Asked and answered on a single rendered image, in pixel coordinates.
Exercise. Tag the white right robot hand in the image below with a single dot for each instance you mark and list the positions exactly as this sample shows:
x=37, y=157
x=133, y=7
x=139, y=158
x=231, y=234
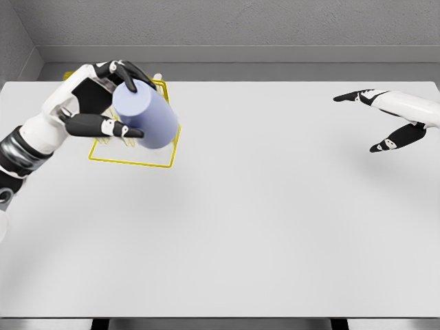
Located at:
x=402, y=106

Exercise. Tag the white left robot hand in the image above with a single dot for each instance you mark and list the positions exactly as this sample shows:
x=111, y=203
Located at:
x=62, y=99

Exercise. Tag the lavender cylindrical cup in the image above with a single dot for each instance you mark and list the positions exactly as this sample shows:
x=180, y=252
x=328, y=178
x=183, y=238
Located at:
x=148, y=113

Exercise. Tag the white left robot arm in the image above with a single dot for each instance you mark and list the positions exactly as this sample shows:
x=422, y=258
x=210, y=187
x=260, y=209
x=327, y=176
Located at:
x=27, y=141

